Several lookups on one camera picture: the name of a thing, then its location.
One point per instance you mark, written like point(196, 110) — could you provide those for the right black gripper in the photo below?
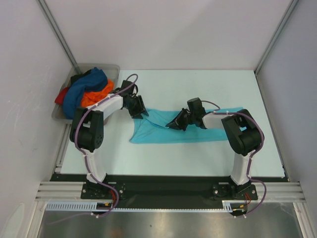
point(183, 119)

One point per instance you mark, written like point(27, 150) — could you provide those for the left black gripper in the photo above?
point(140, 106)

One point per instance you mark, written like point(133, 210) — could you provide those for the light blue t-shirt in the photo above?
point(151, 129)

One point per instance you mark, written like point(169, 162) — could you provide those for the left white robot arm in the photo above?
point(87, 129)

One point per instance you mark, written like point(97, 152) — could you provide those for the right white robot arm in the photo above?
point(243, 133)

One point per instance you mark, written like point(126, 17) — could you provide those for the grey plastic tray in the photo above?
point(111, 71)

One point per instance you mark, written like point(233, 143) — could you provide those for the orange t-shirt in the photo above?
point(91, 98)

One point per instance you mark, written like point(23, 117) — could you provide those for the dark blue t-shirt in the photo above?
point(95, 81)

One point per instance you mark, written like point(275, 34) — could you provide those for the black t-shirt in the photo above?
point(76, 77)

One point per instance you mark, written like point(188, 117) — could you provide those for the red t-shirt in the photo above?
point(60, 98)

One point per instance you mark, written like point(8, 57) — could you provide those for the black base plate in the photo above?
point(168, 192)

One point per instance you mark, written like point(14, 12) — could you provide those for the white cable duct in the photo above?
point(72, 206)

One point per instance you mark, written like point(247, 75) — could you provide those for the left aluminium corner post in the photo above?
point(58, 33)

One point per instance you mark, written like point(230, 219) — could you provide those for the aluminium corner post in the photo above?
point(58, 33)
point(277, 34)

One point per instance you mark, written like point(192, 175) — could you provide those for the right aluminium corner post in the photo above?
point(277, 34)

